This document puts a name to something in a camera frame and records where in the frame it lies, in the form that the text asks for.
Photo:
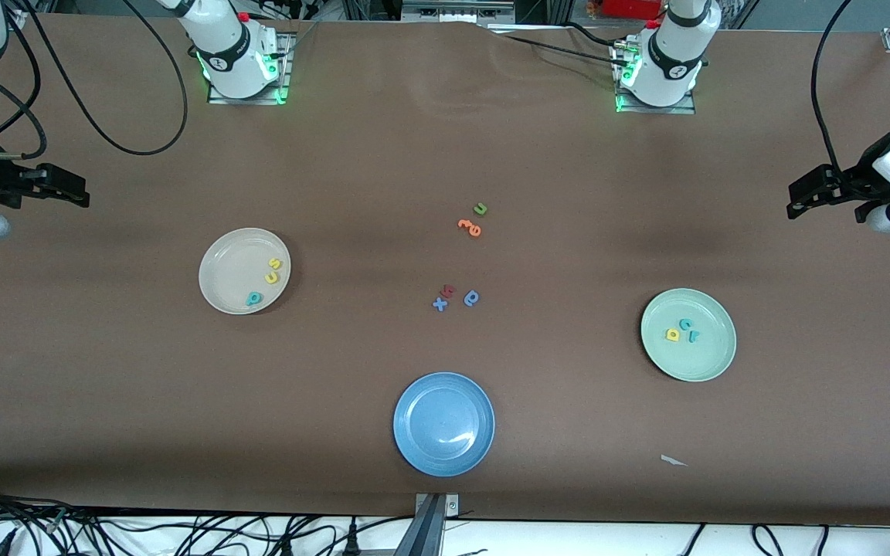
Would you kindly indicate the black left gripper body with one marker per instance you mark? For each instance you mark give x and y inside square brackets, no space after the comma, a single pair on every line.
[859,179]

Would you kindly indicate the teal letter p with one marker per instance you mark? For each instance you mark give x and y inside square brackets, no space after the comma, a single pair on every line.
[253,297]

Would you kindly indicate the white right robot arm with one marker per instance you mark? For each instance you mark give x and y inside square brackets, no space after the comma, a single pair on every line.
[229,54]

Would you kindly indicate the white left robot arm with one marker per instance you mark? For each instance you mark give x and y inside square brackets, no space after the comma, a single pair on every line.
[669,54]

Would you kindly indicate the beige brown plate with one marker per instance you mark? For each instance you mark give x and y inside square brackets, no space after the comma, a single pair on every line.
[232,270]

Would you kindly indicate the green plate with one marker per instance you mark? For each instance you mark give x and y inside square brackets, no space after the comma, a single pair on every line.
[704,359]

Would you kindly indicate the brown table cover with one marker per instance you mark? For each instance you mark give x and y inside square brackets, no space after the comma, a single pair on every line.
[105,386]

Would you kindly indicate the red box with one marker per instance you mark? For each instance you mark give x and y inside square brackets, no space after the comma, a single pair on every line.
[630,8]

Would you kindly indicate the grey tape scrap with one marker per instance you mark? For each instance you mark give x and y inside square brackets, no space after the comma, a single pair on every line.
[674,461]

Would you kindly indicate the blue letter a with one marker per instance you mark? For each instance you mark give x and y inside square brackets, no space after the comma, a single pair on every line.
[472,298]

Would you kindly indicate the dark red letter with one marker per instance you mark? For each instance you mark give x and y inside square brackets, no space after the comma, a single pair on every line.
[448,290]

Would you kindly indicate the blue plate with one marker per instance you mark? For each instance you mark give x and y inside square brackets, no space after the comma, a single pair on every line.
[443,424]

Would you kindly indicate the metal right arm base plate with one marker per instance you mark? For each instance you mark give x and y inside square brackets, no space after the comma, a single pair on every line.
[217,100]

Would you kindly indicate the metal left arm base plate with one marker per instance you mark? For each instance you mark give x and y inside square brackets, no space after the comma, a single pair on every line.
[646,110]

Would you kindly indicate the aluminium frame rail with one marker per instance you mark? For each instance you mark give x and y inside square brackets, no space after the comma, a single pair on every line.
[456,9]

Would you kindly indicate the aluminium mount post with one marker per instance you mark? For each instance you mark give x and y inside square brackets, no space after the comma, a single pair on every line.
[429,525]

